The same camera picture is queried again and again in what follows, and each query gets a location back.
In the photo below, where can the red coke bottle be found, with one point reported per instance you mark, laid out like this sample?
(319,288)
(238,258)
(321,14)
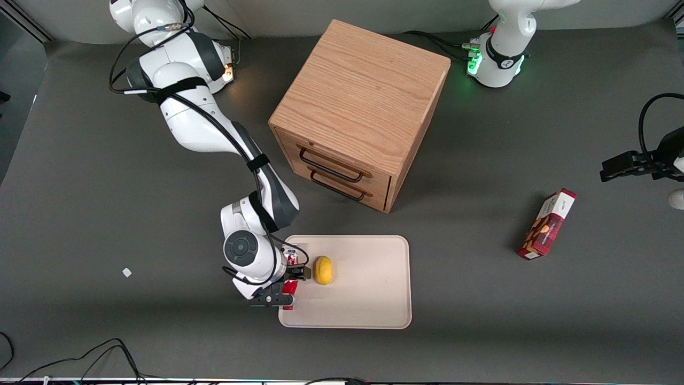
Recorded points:
(290,289)

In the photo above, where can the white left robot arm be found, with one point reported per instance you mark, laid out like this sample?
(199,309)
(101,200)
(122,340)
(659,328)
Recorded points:
(502,53)

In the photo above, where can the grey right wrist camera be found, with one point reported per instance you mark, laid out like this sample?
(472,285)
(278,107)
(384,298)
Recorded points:
(270,298)

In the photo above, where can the beige plastic tray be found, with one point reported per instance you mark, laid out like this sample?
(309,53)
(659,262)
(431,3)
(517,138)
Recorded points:
(368,283)

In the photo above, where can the wooden drawer front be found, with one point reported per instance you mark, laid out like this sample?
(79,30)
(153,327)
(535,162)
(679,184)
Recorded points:
(379,200)
(288,144)

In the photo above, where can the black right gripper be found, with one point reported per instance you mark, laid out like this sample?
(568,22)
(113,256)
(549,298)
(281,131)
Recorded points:
(293,272)

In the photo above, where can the black aluminium frame rail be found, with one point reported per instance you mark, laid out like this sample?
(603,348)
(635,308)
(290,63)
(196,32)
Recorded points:
(679,19)
(26,24)

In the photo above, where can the wooden drawer cabinet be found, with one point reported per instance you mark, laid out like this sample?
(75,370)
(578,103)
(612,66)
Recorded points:
(363,91)

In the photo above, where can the red cookie box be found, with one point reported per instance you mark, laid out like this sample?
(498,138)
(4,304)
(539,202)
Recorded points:
(548,227)

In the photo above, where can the yellow lemon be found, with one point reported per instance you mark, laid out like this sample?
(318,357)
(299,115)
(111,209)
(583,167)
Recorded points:
(323,270)

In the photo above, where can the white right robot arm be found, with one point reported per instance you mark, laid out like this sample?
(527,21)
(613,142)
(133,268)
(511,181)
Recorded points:
(197,123)

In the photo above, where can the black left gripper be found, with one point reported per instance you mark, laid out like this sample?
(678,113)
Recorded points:
(664,159)

